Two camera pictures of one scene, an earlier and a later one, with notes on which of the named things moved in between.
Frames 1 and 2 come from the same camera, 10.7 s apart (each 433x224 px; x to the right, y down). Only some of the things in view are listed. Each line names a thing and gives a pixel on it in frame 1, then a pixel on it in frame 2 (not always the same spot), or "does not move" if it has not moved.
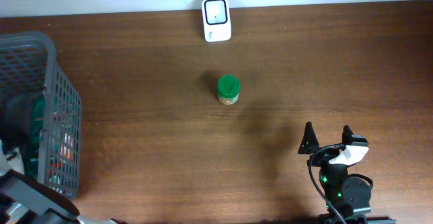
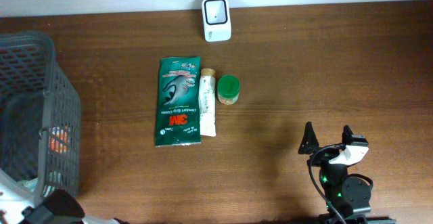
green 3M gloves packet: x=36 y=124 -> x=178 y=120
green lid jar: x=228 y=89 does not move
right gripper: x=308 y=145 does not move
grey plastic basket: x=28 y=68 does not move
